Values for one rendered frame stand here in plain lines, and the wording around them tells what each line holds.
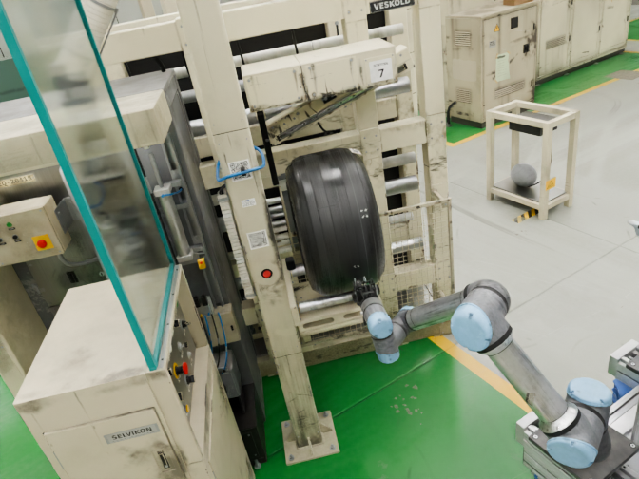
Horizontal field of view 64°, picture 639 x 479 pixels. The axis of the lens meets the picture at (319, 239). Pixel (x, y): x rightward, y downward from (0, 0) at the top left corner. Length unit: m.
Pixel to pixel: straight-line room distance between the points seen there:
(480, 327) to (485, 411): 1.48
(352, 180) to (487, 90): 4.68
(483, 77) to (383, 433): 4.54
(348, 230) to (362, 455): 1.28
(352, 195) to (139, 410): 0.97
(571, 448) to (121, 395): 1.20
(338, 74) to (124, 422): 1.43
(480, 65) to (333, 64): 4.32
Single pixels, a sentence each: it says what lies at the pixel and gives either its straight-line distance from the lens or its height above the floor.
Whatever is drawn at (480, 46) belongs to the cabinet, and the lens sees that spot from 6.27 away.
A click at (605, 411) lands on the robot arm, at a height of 0.91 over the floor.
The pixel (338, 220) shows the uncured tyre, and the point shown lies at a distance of 1.82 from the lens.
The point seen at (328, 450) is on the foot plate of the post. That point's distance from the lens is 2.75.
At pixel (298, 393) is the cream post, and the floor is 0.38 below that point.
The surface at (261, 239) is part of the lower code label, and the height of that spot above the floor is 1.22.
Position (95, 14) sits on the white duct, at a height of 2.08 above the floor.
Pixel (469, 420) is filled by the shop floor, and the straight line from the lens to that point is 2.83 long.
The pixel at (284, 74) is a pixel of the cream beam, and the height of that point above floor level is 1.76.
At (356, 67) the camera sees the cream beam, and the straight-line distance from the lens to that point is 2.12.
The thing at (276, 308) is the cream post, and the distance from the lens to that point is 2.19.
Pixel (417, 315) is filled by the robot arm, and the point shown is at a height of 1.06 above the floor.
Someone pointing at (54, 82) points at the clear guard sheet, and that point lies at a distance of 1.29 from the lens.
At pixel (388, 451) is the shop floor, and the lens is 2.72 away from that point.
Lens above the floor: 2.15
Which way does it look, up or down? 29 degrees down
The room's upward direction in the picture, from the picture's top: 11 degrees counter-clockwise
